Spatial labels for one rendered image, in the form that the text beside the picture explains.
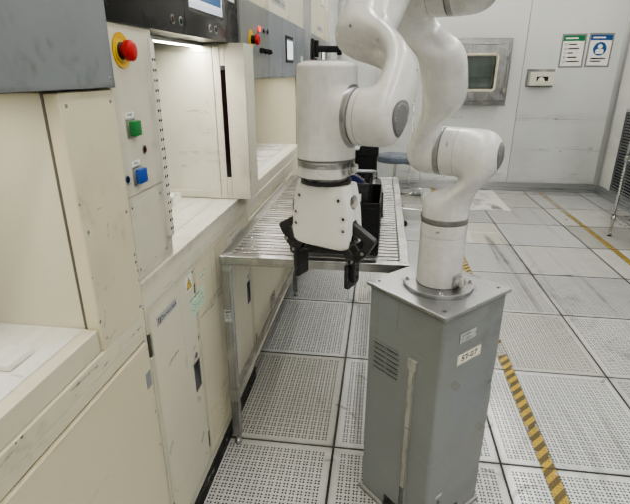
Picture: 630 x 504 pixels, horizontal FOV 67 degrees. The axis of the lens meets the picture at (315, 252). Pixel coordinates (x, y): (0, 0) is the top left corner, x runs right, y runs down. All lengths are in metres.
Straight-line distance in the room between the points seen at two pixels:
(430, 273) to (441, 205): 0.19
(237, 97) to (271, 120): 1.48
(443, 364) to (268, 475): 0.83
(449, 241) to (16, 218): 0.95
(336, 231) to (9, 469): 0.59
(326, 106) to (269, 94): 2.55
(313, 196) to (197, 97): 1.14
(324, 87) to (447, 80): 0.49
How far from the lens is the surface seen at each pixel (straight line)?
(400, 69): 0.66
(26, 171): 0.96
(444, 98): 1.12
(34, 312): 1.07
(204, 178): 1.82
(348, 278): 0.72
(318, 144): 0.66
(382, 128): 0.62
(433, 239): 1.26
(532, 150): 6.08
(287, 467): 1.85
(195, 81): 1.79
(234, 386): 1.79
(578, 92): 6.14
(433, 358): 1.28
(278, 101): 3.19
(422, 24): 1.07
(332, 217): 0.69
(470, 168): 1.19
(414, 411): 1.41
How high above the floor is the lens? 1.31
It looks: 21 degrees down
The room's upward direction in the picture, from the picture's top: straight up
